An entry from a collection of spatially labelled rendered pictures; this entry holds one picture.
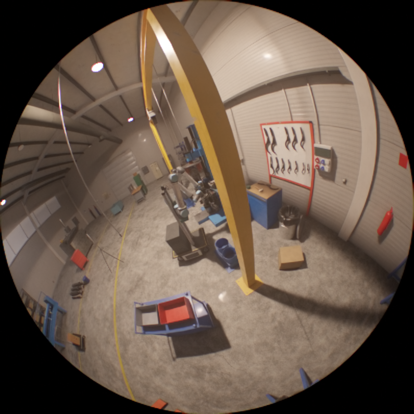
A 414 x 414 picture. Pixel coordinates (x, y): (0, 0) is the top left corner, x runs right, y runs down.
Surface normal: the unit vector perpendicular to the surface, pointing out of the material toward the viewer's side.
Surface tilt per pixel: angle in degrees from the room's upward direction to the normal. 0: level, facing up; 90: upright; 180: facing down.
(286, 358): 0
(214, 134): 90
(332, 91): 90
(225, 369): 0
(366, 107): 90
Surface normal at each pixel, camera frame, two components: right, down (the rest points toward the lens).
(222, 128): 0.40, 0.39
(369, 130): -0.87, 0.47
